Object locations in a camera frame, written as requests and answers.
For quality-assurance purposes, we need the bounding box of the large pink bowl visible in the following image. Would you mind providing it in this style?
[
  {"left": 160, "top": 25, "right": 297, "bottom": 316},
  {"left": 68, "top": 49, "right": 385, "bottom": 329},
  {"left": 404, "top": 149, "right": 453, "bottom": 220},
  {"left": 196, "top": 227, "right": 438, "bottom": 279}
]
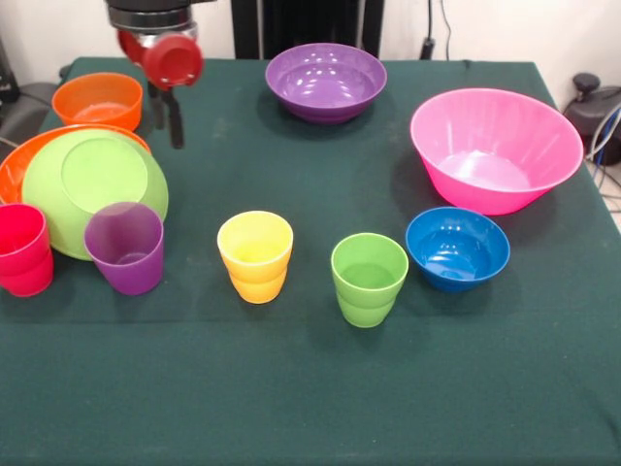
[{"left": 409, "top": 87, "right": 585, "bottom": 216}]

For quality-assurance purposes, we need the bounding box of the pink cup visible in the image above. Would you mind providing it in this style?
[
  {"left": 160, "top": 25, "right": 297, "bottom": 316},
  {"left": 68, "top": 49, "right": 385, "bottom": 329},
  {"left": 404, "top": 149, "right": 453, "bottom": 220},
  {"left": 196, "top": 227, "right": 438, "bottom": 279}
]
[{"left": 0, "top": 203, "right": 55, "bottom": 298}]

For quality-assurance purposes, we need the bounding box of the green cup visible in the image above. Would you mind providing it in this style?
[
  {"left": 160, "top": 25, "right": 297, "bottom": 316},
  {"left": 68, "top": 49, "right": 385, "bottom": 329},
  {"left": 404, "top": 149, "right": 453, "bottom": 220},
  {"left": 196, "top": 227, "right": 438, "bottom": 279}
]
[{"left": 330, "top": 233, "right": 409, "bottom": 329}]

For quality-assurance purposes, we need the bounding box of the purple cup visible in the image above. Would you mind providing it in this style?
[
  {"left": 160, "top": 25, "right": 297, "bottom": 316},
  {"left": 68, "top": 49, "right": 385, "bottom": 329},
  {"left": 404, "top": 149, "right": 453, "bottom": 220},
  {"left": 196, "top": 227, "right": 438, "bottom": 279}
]
[{"left": 83, "top": 202, "right": 165, "bottom": 296}]

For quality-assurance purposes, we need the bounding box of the green bowl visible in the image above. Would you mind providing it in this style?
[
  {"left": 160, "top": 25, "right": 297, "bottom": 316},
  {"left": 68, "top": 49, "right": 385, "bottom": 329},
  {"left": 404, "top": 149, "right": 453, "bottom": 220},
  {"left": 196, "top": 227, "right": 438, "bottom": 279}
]
[{"left": 21, "top": 129, "right": 171, "bottom": 262}]

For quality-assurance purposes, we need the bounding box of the small orange bowl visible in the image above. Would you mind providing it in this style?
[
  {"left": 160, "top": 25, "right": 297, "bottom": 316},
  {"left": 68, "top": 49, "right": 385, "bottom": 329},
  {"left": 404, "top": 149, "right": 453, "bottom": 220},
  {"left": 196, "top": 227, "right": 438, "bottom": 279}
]
[{"left": 51, "top": 72, "right": 145, "bottom": 133}]

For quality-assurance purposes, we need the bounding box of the dark green tablecloth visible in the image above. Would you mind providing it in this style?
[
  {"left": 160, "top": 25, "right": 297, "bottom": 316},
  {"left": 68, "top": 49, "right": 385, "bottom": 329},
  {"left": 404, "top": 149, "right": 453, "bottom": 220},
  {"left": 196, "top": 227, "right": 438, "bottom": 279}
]
[{"left": 0, "top": 56, "right": 621, "bottom": 466}]

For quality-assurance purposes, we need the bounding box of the purple bowl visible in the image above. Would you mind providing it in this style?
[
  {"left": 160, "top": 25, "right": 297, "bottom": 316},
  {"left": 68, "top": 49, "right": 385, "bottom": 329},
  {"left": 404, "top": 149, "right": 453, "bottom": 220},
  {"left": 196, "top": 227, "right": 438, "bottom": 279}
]
[{"left": 264, "top": 43, "right": 388, "bottom": 125}]

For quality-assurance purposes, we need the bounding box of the black wall cable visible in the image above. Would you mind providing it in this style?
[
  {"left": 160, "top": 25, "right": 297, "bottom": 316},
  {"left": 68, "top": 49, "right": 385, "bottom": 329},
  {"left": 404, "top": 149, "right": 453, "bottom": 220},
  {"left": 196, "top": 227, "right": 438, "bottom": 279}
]
[{"left": 420, "top": 0, "right": 453, "bottom": 62}]

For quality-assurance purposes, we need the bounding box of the blue bowl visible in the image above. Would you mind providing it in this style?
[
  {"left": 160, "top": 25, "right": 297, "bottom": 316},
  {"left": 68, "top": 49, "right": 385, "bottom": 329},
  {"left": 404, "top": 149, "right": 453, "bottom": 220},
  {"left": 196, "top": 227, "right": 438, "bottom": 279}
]
[{"left": 405, "top": 206, "right": 511, "bottom": 293}]

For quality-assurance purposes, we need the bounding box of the yellow cup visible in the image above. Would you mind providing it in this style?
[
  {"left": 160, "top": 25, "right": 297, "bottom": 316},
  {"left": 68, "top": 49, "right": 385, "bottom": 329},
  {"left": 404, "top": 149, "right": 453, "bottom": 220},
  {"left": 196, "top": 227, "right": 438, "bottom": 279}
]
[{"left": 216, "top": 211, "right": 294, "bottom": 305}]

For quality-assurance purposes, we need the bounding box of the tangle of cables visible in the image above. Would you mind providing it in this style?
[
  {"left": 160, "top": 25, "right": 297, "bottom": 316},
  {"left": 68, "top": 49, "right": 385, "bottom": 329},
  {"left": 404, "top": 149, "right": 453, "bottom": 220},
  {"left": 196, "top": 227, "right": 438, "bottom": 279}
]
[{"left": 584, "top": 106, "right": 621, "bottom": 215}]

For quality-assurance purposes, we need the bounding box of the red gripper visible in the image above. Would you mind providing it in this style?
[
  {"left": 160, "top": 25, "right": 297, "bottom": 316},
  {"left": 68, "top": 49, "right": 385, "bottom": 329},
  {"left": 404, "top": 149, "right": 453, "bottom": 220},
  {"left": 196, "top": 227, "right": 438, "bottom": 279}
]
[{"left": 116, "top": 28, "right": 205, "bottom": 150}]

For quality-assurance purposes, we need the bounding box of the large orange bowl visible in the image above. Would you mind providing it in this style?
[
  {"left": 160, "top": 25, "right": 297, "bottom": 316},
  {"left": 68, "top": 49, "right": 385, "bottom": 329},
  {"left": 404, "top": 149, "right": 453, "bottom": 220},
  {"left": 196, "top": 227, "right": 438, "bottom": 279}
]
[{"left": 0, "top": 124, "right": 152, "bottom": 205}]

